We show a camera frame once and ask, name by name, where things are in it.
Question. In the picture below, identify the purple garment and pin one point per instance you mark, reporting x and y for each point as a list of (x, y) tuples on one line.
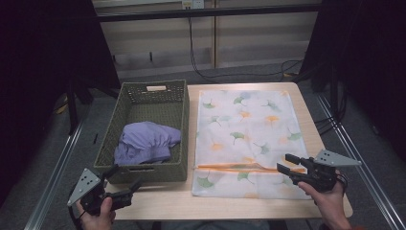
[(145, 142)]

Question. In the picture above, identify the black horizontal bar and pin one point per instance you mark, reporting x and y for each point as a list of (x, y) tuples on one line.
[(204, 12)]

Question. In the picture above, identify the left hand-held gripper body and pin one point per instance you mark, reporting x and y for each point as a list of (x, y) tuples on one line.
[(83, 187)]

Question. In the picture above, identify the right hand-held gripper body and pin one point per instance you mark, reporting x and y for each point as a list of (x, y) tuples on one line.
[(320, 177)]

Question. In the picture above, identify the leaf print mesh laundry bag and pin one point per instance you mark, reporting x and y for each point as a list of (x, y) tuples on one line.
[(249, 127)]

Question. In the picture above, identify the metal floor rail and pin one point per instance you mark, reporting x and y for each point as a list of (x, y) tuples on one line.
[(52, 182), (360, 159)]

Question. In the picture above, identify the white wall socket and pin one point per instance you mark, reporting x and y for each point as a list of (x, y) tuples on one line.
[(193, 4)]

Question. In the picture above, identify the yellow floor tape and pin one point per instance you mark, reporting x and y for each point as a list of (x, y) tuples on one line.
[(61, 109)]

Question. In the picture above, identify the person's right hand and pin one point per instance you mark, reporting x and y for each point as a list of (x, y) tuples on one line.
[(330, 204)]

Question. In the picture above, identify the black metal stand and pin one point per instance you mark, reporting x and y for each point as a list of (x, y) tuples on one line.
[(72, 105)]

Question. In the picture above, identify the dark curtain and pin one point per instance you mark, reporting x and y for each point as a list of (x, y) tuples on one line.
[(367, 64), (38, 64)]

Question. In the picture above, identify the person's left hand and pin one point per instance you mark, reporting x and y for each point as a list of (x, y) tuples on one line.
[(97, 222)]

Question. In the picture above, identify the green woven basket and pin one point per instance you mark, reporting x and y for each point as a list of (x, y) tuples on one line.
[(150, 108)]

